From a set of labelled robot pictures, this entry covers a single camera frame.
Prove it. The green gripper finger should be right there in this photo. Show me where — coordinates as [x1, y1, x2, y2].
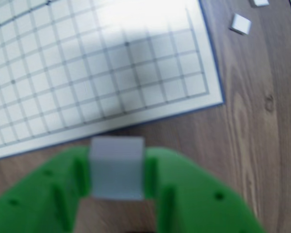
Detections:
[0, 145, 91, 233]
[144, 147, 267, 233]

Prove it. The white cube stone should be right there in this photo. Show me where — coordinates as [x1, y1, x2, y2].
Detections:
[89, 135, 146, 201]
[229, 13, 252, 36]
[248, 0, 270, 8]

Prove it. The beige go board with grid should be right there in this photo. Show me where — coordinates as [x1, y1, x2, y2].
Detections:
[0, 0, 226, 161]

